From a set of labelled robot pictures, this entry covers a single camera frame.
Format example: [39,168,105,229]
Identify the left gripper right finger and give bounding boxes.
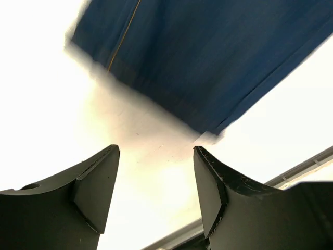
[194,146,332,249]

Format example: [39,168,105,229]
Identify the dark blue denim trousers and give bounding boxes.
[70,0,332,135]

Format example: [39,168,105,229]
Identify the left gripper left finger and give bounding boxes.
[1,145,120,249]

